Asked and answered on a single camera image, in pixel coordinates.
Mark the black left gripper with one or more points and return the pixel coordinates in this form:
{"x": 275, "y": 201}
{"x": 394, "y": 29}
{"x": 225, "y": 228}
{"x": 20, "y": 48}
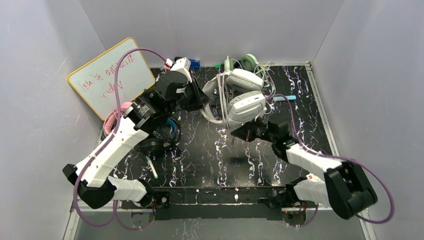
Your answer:
{"x": 191, "y": 92}

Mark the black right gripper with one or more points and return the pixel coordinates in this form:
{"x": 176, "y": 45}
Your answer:
{"x": 247, "y": 133}

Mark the white headphones with cable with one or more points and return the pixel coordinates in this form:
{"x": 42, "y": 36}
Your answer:
{"x": 241, "y": 98}

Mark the black blue headphones with cable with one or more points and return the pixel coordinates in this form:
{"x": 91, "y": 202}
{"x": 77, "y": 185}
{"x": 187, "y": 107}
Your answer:
{"x": 155, "y": 146}

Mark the pink headphones with cable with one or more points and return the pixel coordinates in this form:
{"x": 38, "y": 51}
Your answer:
{"x": 110, "y": 121}

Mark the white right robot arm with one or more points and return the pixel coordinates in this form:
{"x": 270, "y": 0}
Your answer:
{"x": 341, "y": 185}

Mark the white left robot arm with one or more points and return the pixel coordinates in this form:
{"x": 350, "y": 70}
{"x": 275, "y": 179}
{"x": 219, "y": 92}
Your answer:
{"x": 91, "y": 177}

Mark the blue black marker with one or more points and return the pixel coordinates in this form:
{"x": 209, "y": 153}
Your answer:
{"x": 194, "y": 63}

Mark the light blue marker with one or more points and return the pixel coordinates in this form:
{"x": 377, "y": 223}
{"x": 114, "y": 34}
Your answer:
{"x": 282, "y": 98}

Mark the white green marker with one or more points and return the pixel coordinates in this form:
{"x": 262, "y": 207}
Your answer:
{"x": 151, "y": 165}

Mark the yellow framed whiteboard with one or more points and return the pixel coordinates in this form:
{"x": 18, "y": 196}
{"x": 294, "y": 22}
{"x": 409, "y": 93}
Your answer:
{"x": 94, "y": 81}

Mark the green headphones with cable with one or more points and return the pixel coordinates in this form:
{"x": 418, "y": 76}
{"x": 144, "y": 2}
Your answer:
{"x": 250, "y": 63}

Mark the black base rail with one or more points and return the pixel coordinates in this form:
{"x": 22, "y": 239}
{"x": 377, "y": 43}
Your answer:
{"x": 215, "y": 202}

